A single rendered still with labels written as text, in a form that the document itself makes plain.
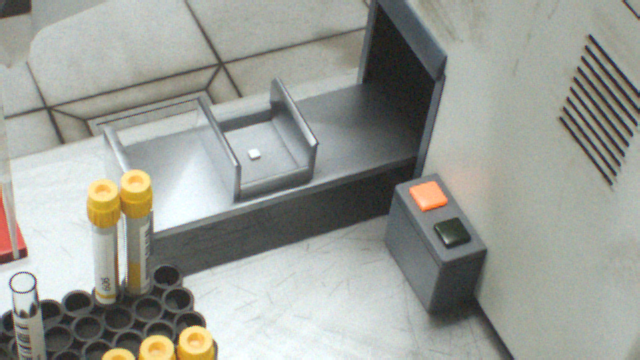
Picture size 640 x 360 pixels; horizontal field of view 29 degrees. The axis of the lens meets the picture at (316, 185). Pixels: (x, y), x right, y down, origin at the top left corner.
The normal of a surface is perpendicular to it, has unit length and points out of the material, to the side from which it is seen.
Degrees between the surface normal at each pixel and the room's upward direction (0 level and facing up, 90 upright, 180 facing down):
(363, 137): 0
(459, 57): 90
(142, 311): 0
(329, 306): 0
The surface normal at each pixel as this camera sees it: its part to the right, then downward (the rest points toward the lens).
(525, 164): -0.90, 0.26
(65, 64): 0.10, -0.65
